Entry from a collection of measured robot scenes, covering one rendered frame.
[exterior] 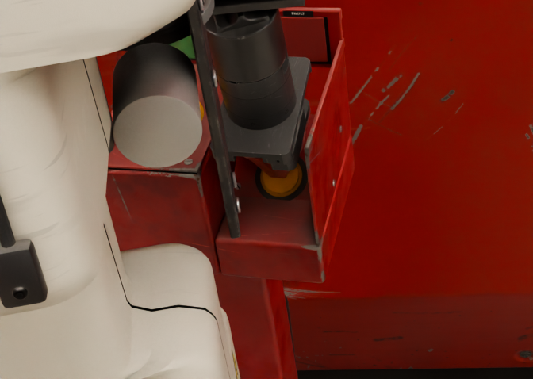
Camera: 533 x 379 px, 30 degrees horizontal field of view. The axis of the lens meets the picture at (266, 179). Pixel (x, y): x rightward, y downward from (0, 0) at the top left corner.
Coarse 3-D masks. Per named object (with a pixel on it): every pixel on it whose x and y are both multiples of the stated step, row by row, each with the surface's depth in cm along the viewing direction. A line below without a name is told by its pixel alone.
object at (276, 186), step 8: (296, 168) 88; (264, 176) 88; (288, 176) 88; (296, 176) 88; (264, 184) 88; (272, 184) 88; (280, 184) 88; (288, 184) 88; (296, 184) 88; (272, 192) 88; (280, 192) 88; (288, 192) 88
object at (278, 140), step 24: (216, 72) 76; (288, 72) 76; (240, 96) 75; (264, 96) 75; (288, 96) 77; (240, 120) 78; (264, 120) 78; (288, 120) 79; (240, 144) 78; (264, 144) 78; (288, 144) 77
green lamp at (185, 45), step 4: (188, 36) 91; (180, 40) 91; (184, 40) 91; (188, 40) 91; (168, 44) 92; (172, 44) 92; (176, 44) 92; (180, 44) 91; (184, 44) 91; (188, 44) 91; (192, 44) 91; (180, 48) 92; (184, 48) 92; (188, 48) 91; (192, 48) 91; (184, 52) 92; (188, 52) 92; (192, 52) 92; (188, 56) 92; (192, 56) 92
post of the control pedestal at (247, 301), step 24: (240, 288) 96; (264, 288) 95; (240, 312) 98; (264, 312) 98; (240, 336) 101; (264, 336) 100; (288, 336) 105; (240, 360) 103; (264, 360) 102; (288, 360) 106
